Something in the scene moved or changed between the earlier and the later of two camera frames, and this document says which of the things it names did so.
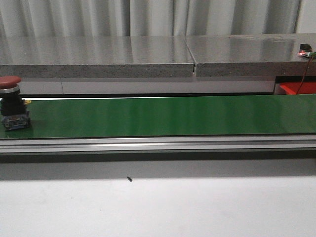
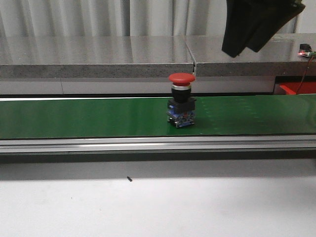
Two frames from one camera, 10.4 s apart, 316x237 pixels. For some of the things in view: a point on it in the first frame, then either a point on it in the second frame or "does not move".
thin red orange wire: (304, 74) does not move
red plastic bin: (299, 87) does not move
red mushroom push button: (13, 108) -> (181, 106)
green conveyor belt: (173, 117) does not move
